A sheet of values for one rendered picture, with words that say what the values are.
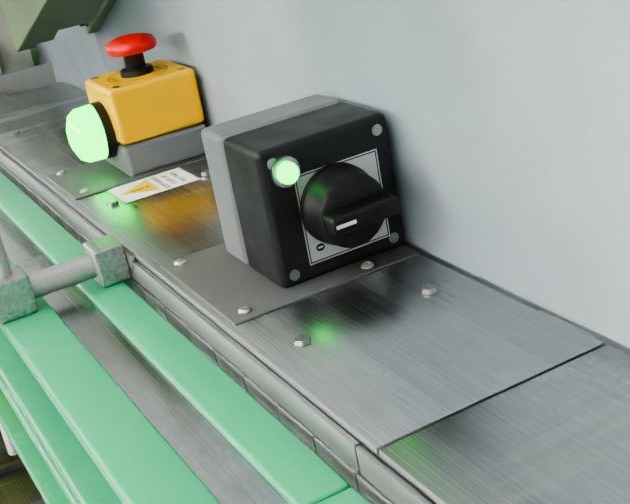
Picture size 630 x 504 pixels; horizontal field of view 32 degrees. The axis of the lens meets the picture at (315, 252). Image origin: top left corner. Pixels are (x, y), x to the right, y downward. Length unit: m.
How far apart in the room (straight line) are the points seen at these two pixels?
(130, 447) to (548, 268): 0.21
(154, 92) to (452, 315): 0.38
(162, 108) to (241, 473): 0.42
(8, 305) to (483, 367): 0.32
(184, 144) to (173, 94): 0.04
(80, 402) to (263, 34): 0.28
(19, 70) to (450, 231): 0.82
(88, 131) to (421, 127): 0.34
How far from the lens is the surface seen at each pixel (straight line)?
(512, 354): 0.50
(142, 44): 0.85
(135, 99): 0.84
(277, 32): 0.71
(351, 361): 0.51
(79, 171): 0.90
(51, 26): 1.04
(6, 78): 1.32
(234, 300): 0.59
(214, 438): 0.52
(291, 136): 0.58
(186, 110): 0.86
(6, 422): 0.96
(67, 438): 0.70
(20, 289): 0.69
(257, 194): 0.58
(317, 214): 0.57
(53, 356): 0.63
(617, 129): 0.46
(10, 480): 1.14
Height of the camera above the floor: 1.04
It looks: 22 degrees down
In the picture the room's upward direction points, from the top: 110 degrees counter-clockwise
